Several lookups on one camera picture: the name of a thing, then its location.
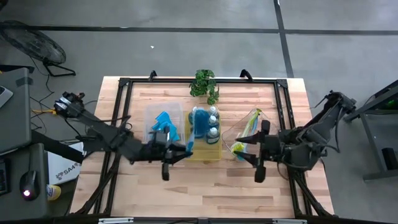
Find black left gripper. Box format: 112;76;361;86
144;141;193;181

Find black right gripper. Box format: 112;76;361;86
234;119;283;184

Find yellow-green dish brush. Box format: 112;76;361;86
230;108;262;154

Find blue and white dish brush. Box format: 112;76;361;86
185;109;211;154

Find blue plastic toy pieces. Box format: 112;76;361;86
155;111;172;126

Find yellow plastic tub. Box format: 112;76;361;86
185;106;223;162

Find tall clear plastic tub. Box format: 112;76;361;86
142;101;187;147

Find green artificial plant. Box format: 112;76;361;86
188;68;220;106

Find white cardboard box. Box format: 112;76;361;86
46;141;85;186

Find black metal stand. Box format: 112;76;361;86
343;79;398;182

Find black metal beam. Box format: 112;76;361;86
30;129;85;164

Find yellow round container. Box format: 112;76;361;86
46;184;62;202

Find black computer mouse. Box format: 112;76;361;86
19;170;40;202

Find gray desk top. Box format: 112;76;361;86
0;67;32;154
0;142;52;222

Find black tape strip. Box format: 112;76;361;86
15;76;34;88

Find black keyboard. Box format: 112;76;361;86
0;158;10;196

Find silver flat device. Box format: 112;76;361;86
0;85;14;109

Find black floor fan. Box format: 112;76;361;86
0;20;77;78

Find clear acrylic handled bin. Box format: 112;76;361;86
221;108;271;158

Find black aluminium table frame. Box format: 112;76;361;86
70;77;335;218

